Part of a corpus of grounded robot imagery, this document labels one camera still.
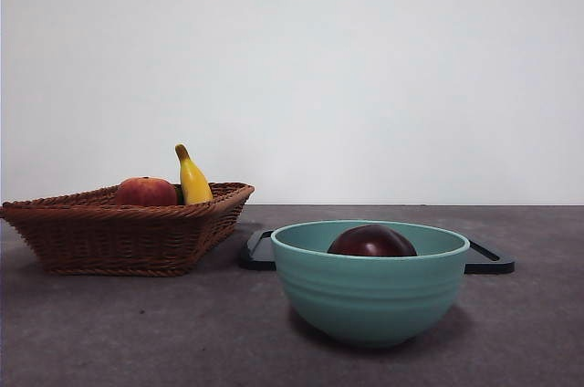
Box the dark red plum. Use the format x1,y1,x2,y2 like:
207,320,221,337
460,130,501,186
327,224,418,257

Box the brown wicker basket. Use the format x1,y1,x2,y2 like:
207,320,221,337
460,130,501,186
0,182,256,277

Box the teal ribbed bowl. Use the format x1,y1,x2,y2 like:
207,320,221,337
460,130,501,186
270,219,470,349

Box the yellow banana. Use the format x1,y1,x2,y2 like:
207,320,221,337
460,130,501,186
174,143,214,205

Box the black rectangular tray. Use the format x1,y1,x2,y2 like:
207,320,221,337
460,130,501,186
238,230,516,276

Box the red orange peach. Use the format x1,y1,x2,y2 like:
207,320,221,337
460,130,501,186
113,175,179,206

